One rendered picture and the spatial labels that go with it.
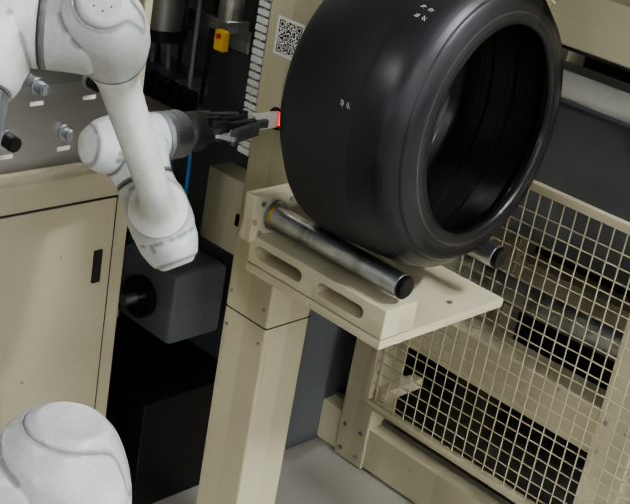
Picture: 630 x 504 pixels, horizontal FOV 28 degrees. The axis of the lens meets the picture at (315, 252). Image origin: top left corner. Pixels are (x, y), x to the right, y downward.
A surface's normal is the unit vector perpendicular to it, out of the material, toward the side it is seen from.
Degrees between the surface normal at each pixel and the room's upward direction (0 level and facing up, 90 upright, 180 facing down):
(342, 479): 0
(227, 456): 90
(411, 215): 94
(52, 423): 5
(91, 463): 59
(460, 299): 0
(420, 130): 87
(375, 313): 90
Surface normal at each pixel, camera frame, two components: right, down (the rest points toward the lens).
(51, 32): -0.08, 0.40
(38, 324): 0.69, 0.40
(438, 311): 0.16, -0.90
